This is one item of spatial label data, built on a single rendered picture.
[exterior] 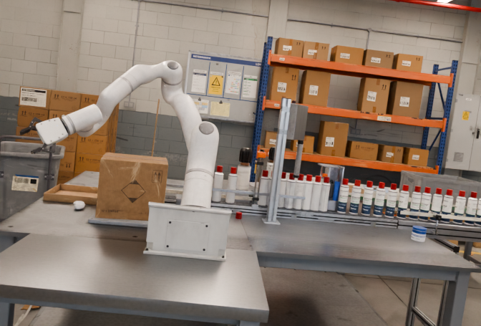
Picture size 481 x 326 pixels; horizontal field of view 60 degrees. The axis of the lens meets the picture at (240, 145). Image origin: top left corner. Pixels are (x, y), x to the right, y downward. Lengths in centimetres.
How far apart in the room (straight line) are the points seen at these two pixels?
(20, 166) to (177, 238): 284
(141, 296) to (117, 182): 76
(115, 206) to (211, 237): 56
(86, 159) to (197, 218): 415
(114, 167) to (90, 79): 527
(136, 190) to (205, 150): 41
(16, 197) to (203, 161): 285
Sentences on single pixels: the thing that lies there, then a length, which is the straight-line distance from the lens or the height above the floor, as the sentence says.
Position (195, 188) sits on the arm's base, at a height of 108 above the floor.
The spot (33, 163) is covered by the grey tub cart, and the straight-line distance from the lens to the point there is 428.
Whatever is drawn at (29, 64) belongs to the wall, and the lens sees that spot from 753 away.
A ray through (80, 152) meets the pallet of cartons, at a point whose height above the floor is 65.
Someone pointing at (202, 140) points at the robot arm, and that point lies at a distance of 177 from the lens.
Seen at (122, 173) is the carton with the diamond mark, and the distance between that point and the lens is 197.
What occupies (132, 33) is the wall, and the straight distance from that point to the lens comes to 710.
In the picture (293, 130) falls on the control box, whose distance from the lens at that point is 223.
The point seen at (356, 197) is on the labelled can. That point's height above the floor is 99.
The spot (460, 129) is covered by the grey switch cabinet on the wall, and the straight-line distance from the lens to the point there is 747.
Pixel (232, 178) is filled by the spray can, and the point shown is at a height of 102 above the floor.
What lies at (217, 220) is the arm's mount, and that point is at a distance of 161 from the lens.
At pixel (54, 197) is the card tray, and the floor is 85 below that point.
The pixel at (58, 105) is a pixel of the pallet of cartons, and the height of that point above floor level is 121.
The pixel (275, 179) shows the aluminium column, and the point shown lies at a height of 106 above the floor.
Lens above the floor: 140
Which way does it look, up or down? 5 degrees down
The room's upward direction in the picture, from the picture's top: 7 degrees clockwise
